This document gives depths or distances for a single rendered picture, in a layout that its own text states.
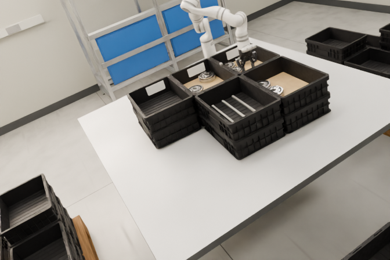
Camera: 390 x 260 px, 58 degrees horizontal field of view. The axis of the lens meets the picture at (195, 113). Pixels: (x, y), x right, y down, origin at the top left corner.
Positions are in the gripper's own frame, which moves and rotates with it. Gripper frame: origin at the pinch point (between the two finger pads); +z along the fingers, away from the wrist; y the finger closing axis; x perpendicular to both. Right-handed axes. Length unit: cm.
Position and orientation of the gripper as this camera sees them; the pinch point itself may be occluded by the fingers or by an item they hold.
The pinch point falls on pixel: (248, 68)
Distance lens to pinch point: 217.6
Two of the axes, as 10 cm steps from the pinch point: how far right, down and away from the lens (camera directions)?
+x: 3.4, 4.1, -8.4
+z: 2.5, 8.2, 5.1
